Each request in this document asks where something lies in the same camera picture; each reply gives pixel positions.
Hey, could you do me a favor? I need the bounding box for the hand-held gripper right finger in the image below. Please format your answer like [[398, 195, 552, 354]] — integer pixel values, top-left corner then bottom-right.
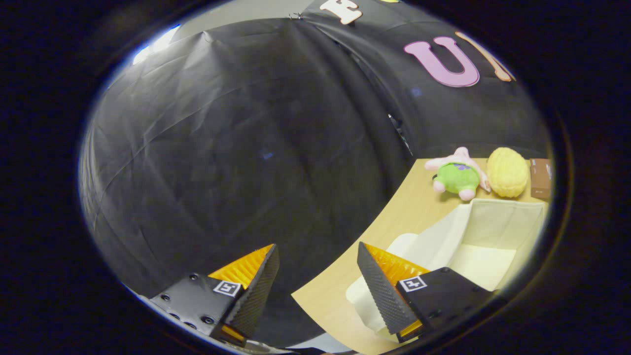
[[357, 241, 507, 344]]

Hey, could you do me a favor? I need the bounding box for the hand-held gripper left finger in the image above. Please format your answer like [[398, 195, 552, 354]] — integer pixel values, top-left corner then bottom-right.
[[149, 244, 280, 347]]

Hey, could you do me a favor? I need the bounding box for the cream fabric storage box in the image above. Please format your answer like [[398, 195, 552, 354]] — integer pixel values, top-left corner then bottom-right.
[[345, 198, 549, 342]]

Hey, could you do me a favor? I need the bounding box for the pink and green plush toy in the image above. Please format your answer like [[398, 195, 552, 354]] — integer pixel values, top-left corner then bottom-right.
[[425, 146, 492, 202]]

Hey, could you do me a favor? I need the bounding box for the black backdrop cloth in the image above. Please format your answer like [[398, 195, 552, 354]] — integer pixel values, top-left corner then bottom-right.
[[79, 0, 550, 347]]

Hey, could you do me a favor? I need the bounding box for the yellow plush toy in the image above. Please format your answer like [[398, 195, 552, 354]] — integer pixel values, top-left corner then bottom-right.
[[487, 147, 530, 199]]

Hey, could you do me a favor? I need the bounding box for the brown book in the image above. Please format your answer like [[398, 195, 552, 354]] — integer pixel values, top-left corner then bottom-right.
[[529, 158, 553, 201]]

